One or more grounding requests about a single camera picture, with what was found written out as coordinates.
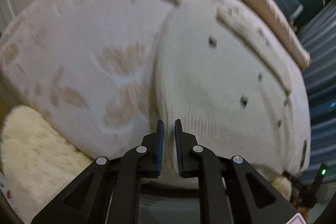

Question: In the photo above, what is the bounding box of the cream sweater with black hearts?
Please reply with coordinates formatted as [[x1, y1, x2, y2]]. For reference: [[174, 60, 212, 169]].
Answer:
[[65, 0, 293, 177]]

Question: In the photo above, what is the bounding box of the cream fluffy rug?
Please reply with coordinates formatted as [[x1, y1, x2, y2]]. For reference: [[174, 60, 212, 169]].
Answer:
[[1, 106, 93, 223]]

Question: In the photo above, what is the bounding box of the pink floral bed cover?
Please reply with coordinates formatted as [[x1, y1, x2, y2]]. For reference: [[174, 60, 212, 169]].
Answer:
[[1, 0, 311, 188]]

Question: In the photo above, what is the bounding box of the teal curtain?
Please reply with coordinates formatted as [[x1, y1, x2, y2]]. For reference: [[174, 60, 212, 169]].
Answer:
[[298, 0, 335, 184]]

